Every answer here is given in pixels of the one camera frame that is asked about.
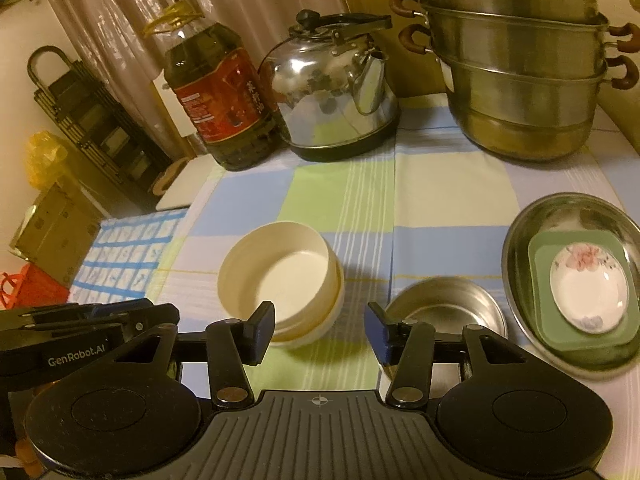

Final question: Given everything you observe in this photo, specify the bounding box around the blue patterned cloth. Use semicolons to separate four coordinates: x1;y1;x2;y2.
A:
67;209;189;306

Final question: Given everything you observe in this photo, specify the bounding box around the green square plate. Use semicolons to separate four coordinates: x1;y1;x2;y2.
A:
527;230;640;357

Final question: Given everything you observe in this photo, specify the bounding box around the black folding step ladder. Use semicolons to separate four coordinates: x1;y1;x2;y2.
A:
27;46;174;212

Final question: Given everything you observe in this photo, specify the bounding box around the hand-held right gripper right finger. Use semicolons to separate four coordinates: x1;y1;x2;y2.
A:
364;302;527;409

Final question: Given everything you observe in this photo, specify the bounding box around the beige curtain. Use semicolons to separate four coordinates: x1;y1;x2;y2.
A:
35;0;347;127

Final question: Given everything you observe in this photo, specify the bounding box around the checkered tablecloth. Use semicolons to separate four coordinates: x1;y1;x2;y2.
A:
145;95;640;411

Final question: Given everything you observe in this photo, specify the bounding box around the red basket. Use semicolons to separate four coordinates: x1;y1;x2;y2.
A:
0;262;69;311

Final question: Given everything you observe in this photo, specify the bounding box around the cooking oil bottle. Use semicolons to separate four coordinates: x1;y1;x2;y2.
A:
142;2;281;172

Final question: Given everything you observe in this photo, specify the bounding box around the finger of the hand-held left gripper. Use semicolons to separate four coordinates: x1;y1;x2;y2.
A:
0;304;180;342
18;298;154;322

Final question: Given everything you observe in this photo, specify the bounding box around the stainless steel bowl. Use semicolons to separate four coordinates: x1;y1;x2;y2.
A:
384;276;509;382

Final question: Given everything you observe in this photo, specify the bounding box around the large shallow steel plate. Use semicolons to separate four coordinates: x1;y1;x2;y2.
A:
502;192;640;382

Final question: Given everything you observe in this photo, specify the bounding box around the small floral dish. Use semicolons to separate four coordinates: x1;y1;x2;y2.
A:
549;242;632;334

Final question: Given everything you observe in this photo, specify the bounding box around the yellow plastic bag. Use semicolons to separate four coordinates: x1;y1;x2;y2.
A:
25;131;69;191

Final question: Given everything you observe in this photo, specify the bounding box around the stainless steel steamer pot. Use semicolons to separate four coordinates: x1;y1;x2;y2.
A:
390;0;640;163

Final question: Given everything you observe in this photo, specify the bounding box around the cardboard box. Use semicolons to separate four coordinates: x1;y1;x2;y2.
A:
10;182;104;287

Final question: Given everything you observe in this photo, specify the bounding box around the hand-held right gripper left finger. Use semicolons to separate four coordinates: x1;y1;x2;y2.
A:
113;301;276;407

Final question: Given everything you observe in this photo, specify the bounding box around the cream straight-sided bowl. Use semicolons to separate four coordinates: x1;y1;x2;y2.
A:
217;222;343;335

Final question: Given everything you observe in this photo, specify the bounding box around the stainless steel kettle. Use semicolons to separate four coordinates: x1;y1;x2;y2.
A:
257;10;401;163

